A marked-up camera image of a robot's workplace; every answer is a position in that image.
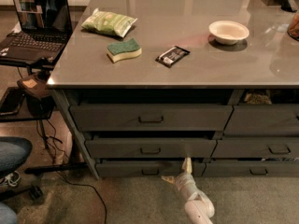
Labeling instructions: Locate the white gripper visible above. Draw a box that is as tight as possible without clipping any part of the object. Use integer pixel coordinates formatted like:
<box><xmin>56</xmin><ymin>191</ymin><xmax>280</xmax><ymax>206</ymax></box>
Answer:
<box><xmin>161</xmin><ymin>157</ymin><xmax>199</xmax><ymax>200</ymax></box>

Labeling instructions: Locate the grey drawer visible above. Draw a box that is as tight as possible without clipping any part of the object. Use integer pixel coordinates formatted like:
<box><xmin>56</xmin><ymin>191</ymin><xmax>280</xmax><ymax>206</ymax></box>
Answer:
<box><xmin>94</xmin><ymin>161</ymin><xmax>206</xmax><ymax>179</ymax></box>
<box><xmin>203</xmin><ymin>161</ymin><xmax>299</xmax><ymax>177</ymax></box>
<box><xmin>224</xmin><ymin>105</ymin><xmax>299</xmax><ymax>137</ymax></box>
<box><xmin>211</xmin><ymin>137</ymin><xmax>299</xmax><ymax>159</ymax></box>
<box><xmin>85</xmin><ymin>138</ymin><xmax>216</xmax><ymax>159</ymax></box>
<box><xmin>69</xmin><ymin>104</ymin><xmax>233</xmax><ymax>132</ymax></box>

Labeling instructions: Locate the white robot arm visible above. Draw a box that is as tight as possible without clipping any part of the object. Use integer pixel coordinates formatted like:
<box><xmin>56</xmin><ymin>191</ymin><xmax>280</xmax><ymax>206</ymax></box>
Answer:
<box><xmin>162</xmin><ymin>158</ymin><xmax>215</xmax><ymax>224</ymax></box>

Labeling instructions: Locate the black open laptop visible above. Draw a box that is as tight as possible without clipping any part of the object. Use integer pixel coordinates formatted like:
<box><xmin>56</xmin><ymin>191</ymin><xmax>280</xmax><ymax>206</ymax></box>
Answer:
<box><xmin>0</xmin><ymin>0</ymin><xmax>73</xmax><ymax>66</ymax></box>

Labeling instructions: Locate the black snack bar wrapper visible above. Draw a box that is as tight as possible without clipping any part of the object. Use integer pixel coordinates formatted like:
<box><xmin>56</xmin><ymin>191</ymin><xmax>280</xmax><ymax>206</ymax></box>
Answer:
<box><xmin>156</xmin><ymin>46</ymin><xmax>190</xmax><ymax>68</ymax></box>

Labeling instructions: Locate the green yellow sponge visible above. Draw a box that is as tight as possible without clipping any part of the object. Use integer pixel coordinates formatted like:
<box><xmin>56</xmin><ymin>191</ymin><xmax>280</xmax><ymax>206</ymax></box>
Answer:
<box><xmin>107</xmin><ymin>38</ymin><xmax>142</xmax><ymax>63</ymax></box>

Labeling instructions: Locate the white bowl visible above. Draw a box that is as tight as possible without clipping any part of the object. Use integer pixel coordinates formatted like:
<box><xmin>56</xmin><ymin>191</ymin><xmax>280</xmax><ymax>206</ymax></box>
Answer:
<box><xmin>208</xmin><ymin>21</ymin><xmax>249</xmax><ymax>45</ymax></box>

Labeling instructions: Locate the black device with sticky note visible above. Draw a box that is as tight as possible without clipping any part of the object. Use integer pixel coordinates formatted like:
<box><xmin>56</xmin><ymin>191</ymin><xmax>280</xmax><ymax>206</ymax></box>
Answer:
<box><xmin>17</xmin><ymin>74</ymin><xmax>54</xmax><ymax>116</ymax></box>

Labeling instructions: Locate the person leg in jeans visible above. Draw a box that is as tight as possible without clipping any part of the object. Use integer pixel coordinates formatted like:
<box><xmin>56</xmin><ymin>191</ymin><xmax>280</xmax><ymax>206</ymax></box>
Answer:
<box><xmin>0</xmin><ymin>136</ymin><xmax>32</xmax><ymax>224</ymax></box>

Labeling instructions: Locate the white sneaker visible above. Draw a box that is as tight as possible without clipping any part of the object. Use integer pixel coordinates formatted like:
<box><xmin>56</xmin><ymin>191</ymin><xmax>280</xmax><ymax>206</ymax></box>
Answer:
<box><xmin>0</xmin><ymin>171</ymin><xmax>21</xmax><ymax>188</ymax></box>

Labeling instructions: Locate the green chip bag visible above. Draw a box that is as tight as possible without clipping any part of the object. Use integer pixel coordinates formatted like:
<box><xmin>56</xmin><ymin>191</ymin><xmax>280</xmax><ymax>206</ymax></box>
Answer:
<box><xmin>81</xmin><ymin>8</ymin><xmax>137</xmax><ymax>38</ymax></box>

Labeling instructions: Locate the brown jar at edge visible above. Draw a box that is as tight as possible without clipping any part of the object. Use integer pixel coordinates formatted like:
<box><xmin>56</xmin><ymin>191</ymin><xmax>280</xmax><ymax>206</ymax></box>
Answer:
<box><xmin>287</xmin><ymin>13</ymin><xmax>299</xmax><ymax>40</ymax></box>

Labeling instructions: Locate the black floor cable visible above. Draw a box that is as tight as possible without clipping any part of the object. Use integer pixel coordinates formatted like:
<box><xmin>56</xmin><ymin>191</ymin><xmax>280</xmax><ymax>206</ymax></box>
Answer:
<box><xmin>36</xmin><ymin>119</ymin><xmax>108</xmax><ymax>224</ymax></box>

